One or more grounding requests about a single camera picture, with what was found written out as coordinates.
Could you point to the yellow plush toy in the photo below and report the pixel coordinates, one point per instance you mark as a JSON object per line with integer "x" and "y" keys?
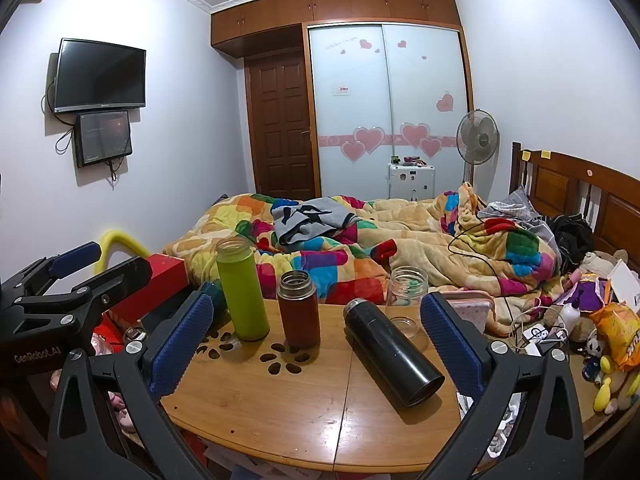
{"x": 617, "y": 388}

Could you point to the white bedside cabinet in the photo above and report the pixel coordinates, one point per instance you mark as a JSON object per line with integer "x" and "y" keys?
{"x": 412, "y": 183}

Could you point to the red thermos bottle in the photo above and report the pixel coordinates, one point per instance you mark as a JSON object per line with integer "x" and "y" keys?
{"x": 298, "y": 304}

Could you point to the green bottle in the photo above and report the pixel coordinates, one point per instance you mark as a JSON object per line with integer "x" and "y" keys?
{"x": 239, "y": 280}

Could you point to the black thermos bottle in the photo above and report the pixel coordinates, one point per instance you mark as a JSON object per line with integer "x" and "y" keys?
{"x": 410, "y": 375}

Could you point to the white power strip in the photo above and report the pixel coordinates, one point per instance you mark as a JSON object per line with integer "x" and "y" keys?
{"x": 538, "y": 340}

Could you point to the yellow foam tube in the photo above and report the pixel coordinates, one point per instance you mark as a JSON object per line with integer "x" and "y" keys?
{"x": 121, "y": 239}

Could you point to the glass jar lid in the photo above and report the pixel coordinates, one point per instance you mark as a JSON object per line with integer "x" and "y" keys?
{"x": 407, "y": 326}

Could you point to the wooden bed headboard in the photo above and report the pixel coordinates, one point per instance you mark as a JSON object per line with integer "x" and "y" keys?
{"x": 607, "y": 199}

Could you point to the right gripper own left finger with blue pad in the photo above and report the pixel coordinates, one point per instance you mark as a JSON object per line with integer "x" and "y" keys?
{"x": 107, "y": 421}

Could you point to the small black wall monitor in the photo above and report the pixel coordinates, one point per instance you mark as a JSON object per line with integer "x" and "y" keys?
{"x": 101, "y": 137}

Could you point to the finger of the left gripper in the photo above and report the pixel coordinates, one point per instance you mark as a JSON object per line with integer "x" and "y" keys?
{"x": 112, "y": 277}
{"x": 39, "y": 276}

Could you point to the black bag on bed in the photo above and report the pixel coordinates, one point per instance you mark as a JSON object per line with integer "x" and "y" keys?
{"x": 573, "y": 236}

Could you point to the pink dotted pouch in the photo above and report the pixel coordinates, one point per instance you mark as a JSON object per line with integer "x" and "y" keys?
{"x": 474, "y": 306}

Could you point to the grey black garment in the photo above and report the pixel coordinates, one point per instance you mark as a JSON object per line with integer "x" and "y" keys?
{"x": 297, "y": 222}

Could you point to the orange snack bag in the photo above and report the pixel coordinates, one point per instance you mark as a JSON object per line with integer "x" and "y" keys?
{"x": 619, "y": 325}

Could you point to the wardrobe with heart stickers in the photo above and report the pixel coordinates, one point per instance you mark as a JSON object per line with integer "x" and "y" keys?
{"x": 387, "y": 81}

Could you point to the red box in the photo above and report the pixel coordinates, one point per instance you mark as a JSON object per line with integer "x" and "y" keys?
{"x": 168, "y": 278}

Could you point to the purple toy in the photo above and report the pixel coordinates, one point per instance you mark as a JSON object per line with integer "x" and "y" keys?
{"x": 587, "y": 295}

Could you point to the colourful patchwork quilt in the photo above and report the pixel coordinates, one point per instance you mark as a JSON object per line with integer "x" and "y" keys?
{"x": 444, "y": 237}

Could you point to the standing electric fan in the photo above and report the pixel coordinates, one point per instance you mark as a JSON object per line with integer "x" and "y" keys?
{"x": 477, "y": 140}

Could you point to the clear glass jar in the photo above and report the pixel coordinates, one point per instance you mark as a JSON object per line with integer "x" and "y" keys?
{"x": 408, "y": 285}

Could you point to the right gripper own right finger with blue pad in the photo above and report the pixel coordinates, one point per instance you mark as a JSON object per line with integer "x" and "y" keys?
{"x": 546, "y": 441}

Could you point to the wall mounted black television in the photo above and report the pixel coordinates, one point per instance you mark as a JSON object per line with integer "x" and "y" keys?
{"x": 97, "y": 75}

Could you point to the brown wooden door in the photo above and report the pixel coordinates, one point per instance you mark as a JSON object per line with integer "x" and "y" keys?
{"x": 278, "y": 119}

